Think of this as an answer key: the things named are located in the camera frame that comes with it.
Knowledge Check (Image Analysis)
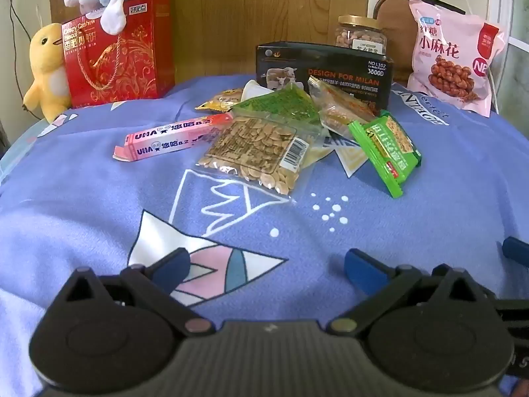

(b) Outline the wooden headboard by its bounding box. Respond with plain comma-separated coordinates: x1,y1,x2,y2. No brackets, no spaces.
50,0,373,88

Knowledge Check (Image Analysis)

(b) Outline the black cable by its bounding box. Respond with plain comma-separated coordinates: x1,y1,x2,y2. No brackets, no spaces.
6,0,32,104

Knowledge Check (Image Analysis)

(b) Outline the red gift box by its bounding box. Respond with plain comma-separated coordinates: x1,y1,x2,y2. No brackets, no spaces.
61,0,176,109

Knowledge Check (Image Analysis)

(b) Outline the pink candy stick pack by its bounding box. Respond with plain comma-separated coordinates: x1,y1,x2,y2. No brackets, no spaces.
113,112,234,162

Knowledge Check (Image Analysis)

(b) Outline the yellow duck plush toy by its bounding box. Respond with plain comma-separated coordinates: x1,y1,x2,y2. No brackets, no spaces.
22,22,73,124

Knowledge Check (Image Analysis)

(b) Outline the white paper wrapper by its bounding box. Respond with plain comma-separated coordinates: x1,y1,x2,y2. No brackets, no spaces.
241,79,273,102

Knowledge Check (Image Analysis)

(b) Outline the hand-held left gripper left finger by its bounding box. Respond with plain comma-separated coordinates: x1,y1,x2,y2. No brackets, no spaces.
52,248,214,336

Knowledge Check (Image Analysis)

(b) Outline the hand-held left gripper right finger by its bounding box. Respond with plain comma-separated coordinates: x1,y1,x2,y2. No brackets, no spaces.
329,249,497,336

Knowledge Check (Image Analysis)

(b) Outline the blue printed blanket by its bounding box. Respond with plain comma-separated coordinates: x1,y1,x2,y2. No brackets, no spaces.
0,72,529,397

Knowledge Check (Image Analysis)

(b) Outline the clear nut packet yellow edge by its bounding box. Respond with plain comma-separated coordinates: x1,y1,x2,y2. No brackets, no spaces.
306,76,379,137

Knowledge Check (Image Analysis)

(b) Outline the clear pumpkin seed packet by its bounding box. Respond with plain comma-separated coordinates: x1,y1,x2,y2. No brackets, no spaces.
194,111,327,206

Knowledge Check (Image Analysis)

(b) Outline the clear nut jar gold lid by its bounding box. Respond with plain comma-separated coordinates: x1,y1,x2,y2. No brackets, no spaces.
334,15,388,56

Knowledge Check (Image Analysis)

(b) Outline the small yellow snack packet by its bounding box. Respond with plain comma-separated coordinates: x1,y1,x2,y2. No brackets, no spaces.
195,88,245,113

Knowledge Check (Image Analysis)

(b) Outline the green snack bar packet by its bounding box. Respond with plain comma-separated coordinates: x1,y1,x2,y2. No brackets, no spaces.
348,110,423,199

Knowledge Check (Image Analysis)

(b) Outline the pink snack bag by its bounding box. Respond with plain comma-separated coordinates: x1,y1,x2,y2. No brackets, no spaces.
407,0,510,117

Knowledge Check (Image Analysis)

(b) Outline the green triangular snack packet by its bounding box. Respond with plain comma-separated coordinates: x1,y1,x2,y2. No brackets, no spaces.
231,83,321,127

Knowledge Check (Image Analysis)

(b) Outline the black cardboard box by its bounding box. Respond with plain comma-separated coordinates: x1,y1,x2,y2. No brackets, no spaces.
255,41,395,115

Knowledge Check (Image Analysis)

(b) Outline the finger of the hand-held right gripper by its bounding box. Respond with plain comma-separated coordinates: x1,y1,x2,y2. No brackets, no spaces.
502,237,529,268

